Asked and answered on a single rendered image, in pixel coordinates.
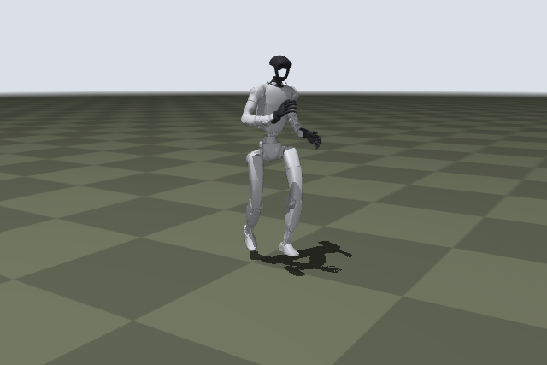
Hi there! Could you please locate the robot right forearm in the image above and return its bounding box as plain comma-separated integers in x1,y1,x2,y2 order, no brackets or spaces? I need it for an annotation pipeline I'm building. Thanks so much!
242,114,278,127

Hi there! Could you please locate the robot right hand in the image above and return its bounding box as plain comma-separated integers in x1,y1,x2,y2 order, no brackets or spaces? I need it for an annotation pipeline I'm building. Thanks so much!
271,99,297,123

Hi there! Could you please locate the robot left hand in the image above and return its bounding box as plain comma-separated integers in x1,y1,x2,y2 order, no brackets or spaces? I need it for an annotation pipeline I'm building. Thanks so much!
300,128,321,150

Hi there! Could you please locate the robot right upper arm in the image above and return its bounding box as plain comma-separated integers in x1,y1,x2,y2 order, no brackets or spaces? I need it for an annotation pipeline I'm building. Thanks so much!
241,86,266,127

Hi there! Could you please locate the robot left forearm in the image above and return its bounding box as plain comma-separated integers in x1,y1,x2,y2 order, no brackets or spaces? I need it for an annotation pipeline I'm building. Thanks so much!
289,109,303,137

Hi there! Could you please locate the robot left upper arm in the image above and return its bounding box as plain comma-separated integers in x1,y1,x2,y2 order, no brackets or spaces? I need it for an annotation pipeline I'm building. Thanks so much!
287,86,300,119

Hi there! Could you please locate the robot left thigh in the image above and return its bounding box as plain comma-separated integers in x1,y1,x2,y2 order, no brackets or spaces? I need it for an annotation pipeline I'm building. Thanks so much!
281,146,303,209

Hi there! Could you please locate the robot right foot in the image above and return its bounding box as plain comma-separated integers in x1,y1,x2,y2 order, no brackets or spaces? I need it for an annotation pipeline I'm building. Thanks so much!
244,225,257,251

